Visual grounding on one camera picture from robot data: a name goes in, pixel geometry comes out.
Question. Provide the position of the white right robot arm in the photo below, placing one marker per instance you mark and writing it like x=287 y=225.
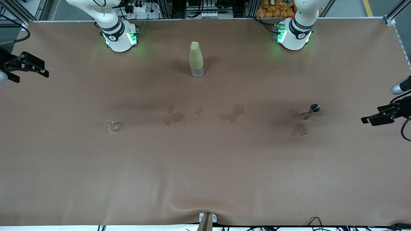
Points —
x=115 y=30

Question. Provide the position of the aluminium frame profile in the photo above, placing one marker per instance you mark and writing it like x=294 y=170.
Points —
x=25 y=25
x=390 y=21

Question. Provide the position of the black control box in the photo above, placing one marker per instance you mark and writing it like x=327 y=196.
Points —
x=208 y=6

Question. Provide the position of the green-capped glass shaker bottle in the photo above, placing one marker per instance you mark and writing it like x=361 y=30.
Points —
x=196 y=57

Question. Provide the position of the clear glass measuring beaker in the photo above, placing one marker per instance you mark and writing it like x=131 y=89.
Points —
x=109 y=125

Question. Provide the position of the brown table mat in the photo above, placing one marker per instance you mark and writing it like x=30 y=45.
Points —
x=205 y=166

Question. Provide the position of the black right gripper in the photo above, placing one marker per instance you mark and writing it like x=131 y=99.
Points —
x=5 y=60

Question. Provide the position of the steel double jigger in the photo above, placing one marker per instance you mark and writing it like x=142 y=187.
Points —
x=315 y=108

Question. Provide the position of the white power strip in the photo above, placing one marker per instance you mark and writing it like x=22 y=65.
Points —
x=144 y=9

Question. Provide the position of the small brown liquid puddle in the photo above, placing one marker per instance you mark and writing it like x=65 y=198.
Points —
x=199 y=111

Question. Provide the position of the pile of orange bread toys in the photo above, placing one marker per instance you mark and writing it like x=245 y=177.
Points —
x=269 y=9

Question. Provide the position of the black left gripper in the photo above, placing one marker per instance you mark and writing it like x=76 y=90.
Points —
x=405 y=107

